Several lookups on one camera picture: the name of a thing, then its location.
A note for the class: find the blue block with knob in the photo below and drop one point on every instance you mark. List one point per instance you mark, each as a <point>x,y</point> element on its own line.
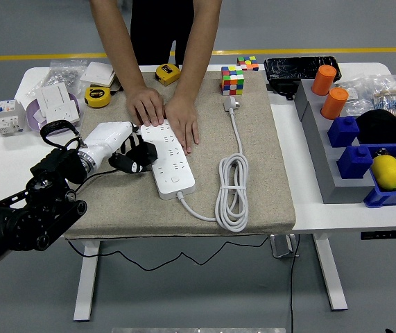
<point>343,133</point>
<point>355,164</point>

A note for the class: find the clear bag of screws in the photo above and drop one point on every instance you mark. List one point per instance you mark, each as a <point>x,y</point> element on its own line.
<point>62,73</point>

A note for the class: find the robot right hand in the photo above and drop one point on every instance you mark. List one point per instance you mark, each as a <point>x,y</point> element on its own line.
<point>389,331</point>

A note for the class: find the grey-brown mat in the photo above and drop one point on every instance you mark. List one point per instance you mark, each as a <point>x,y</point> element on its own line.
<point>142,215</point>

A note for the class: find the grey stepped block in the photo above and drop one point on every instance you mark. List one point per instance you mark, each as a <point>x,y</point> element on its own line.
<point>336,187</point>

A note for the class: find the yellow lemon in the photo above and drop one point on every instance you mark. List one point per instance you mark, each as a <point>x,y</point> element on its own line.
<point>387,172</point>

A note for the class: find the white wall switch panel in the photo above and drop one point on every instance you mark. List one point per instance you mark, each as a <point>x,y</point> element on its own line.
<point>97,73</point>
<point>55,95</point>

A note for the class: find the large colourful puzzle cube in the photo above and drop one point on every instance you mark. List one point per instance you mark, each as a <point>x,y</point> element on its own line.
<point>232,81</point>

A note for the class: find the person's right forearm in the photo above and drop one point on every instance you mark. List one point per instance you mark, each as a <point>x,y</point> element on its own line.
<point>118,41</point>

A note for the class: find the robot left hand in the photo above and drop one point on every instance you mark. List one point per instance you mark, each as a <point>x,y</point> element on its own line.
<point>109,137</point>

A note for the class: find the black table control panel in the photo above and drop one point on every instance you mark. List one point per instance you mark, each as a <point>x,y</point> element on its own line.
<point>387,234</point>

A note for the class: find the yellow square tape measure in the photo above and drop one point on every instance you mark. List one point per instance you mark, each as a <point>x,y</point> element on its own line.
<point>167,73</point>

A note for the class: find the orange cylinder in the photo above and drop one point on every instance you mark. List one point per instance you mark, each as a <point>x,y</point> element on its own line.
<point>323,81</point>
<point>334,104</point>

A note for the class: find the white wall socket panel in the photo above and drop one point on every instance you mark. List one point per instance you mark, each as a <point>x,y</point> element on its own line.
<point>62,114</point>

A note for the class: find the black plastic tray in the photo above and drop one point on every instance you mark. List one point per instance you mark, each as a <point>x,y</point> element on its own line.
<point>294,67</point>

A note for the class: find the blue plastic bin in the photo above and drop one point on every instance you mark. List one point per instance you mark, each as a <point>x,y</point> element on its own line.
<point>381,199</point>

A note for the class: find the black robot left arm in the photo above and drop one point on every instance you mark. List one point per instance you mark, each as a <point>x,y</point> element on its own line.
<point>27,222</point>

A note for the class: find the person's left forearm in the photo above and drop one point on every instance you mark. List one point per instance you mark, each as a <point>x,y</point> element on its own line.
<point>197,45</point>

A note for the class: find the small white paper piece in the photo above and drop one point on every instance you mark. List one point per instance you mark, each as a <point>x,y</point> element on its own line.
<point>40,117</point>

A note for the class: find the clear bag of small parts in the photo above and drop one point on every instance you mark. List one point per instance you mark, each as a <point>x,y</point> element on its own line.
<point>355,92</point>

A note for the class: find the person's right hand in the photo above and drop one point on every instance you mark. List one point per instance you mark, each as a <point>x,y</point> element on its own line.
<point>147,105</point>

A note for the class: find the small colourful puzzle cube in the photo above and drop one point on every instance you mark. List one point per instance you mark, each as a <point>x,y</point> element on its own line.
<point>248,63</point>

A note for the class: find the yellow round tape measure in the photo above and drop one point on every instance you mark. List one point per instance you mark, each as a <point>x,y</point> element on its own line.
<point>97,97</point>

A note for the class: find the white table leg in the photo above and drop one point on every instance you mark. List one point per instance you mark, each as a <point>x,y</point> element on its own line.
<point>86,284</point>
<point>333,277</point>

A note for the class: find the clear bag of resistors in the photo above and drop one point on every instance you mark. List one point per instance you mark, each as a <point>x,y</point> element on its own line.
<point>390,95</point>

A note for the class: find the white circuit breaker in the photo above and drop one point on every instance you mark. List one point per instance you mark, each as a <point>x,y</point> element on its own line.
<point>7,118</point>

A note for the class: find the person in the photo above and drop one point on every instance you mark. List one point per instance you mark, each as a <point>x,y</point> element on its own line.
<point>163,27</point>

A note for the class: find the silver metal bracket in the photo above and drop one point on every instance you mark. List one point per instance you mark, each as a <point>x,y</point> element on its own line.
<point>282,247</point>

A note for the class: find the purple plate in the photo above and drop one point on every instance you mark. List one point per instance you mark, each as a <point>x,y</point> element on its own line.
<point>33,121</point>

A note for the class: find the black cloth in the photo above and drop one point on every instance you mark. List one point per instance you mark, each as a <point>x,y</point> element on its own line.
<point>388,128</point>

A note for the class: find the person's left hand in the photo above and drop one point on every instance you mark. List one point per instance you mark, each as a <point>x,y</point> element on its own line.
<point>183,118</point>

